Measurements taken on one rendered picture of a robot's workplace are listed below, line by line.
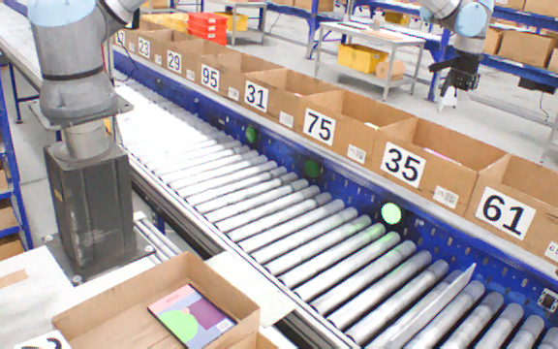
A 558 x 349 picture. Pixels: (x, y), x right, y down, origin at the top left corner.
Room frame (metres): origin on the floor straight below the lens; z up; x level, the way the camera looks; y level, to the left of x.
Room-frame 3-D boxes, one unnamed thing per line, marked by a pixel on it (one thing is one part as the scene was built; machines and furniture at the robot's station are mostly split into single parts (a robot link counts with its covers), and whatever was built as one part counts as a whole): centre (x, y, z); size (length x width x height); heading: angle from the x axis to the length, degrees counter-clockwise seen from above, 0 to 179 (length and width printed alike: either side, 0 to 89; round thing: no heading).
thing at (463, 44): (1.32, -0.55, 1.40); 0.10 x 0.09 x 0.05; 135
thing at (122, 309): (0.65, 0.23, 0.80); 0.38 x 0.28 x 0.10; 141
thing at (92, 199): (0.97, 0.52, 0.91); 0.26 x 0.26 x 0.33; 47
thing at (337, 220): (1.18, -0.12, 0.72); 0.52 x 0.05 x 0.05; 135
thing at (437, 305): (0.84, -0.47, 0.76); 0.46 x 0.01 x 0.09; 135
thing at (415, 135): (1.38, -0.57, 0.96); 0.39 x 0.29 x 0.17; 45
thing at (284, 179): (1.42, 0.11, 0.72); 0.52 x 0.05 x 0.05; 135
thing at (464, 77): (1.31, -0.55, 1.32); 0.09 x 0.08 x 0.12; 45
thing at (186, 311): (0.72, 0.17, 0.78); 0.19 x 0.14 x 0.02; 50
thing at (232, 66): (2.21, 0.25, 0.97); 0.39 x 0.29 x 0.17; 45
